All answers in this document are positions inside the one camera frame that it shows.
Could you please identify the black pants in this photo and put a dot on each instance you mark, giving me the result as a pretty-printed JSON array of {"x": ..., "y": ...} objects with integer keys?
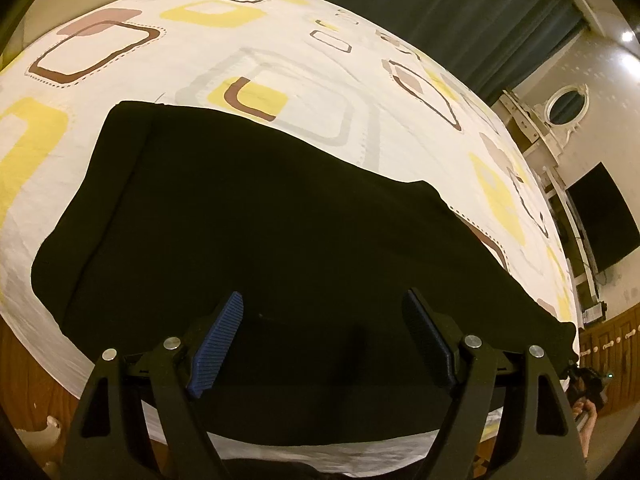
[{"x": 280, "y": 230}]

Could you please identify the black wall television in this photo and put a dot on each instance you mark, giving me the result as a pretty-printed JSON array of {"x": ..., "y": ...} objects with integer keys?
[{"x": 605, "y": 215}]

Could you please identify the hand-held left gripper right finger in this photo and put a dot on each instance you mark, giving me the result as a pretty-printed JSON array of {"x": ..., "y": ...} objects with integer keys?
[{"x": 427, "y": 340}]

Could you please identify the white object on floor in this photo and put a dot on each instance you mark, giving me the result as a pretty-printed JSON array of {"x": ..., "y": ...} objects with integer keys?
[{"x": 42, "y": 440}]

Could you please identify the ceiling light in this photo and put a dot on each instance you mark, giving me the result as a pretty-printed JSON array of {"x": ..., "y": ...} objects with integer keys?
[{"x": 627, "y": 36}]

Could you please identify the oval mirror white frame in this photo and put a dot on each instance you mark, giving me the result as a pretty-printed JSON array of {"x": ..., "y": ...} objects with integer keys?
[{"x": 566, "y": 105}]

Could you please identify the wooden cabinet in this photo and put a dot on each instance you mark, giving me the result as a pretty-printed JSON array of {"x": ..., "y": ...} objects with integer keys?
[{"x": 617, "y": 355}]

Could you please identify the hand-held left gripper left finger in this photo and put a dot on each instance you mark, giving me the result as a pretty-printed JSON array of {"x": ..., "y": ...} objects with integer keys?
[{"x": 217, "y": 340}]

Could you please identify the white vanity dresser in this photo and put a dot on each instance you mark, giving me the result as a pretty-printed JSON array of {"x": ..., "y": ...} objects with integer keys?
[{"x": 545, "y": 145}]

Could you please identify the dark green curtain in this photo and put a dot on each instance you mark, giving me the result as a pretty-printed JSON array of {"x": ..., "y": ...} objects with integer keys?
[{"x": 450, "y": 15}]

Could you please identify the person's right forearm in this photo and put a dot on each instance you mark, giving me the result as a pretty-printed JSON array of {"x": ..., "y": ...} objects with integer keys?
[{"x": 587, "y": 422}]

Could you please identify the patterned white bed sheet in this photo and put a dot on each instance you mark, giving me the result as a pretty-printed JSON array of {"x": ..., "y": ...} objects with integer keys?
[{"x": 310, "y": 75}]

